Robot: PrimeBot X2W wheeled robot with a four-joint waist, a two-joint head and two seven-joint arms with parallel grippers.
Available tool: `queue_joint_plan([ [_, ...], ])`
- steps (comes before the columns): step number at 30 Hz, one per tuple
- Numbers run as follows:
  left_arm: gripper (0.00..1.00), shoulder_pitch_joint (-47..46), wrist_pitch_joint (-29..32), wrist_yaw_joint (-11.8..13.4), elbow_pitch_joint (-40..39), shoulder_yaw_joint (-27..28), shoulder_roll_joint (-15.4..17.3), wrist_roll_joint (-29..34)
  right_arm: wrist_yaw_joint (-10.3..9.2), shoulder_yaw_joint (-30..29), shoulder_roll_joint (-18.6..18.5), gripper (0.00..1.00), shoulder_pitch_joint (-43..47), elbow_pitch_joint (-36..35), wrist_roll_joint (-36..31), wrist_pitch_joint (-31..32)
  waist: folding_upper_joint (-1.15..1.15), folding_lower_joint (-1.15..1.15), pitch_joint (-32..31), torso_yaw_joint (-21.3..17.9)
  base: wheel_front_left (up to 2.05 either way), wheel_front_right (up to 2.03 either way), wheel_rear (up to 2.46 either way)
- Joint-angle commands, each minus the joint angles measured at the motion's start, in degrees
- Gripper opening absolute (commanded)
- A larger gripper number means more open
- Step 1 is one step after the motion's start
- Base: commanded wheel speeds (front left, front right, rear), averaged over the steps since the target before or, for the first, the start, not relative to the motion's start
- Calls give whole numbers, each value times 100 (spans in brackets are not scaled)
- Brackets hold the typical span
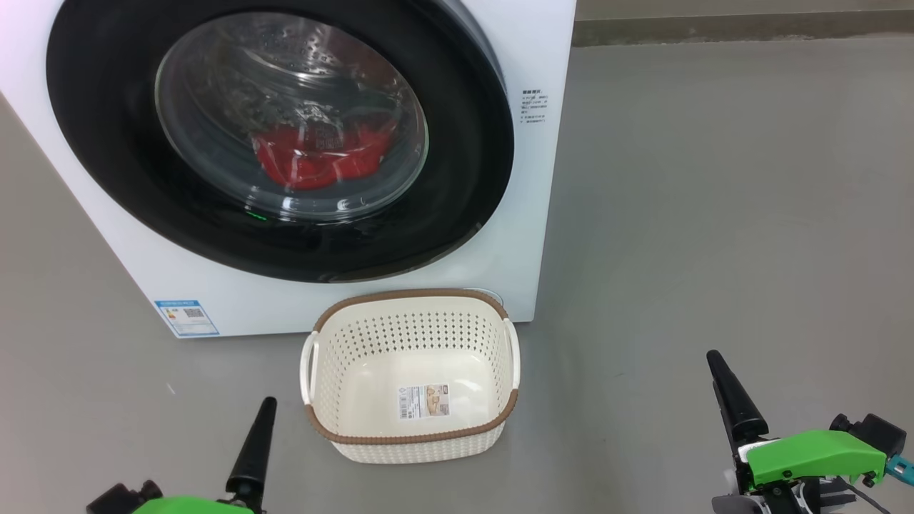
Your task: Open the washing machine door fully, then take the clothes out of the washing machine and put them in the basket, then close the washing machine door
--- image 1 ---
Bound white front-load washing machine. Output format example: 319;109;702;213
0;0;578;339

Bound cream perforated laundry basket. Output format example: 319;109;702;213
300;288;521;465

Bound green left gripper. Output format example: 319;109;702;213
132;396;278;514

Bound printed product label sticker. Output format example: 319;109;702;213
398;383;451;420

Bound red garment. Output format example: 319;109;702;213
251;118;398;192

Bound blue energy label sticker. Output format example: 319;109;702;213
154;299;221;338

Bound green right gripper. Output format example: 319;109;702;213
706;349;888;514

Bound grey washing machine door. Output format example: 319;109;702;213
46;0;516;284

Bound stainless steel washing machine drum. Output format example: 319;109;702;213
155;11;430;221

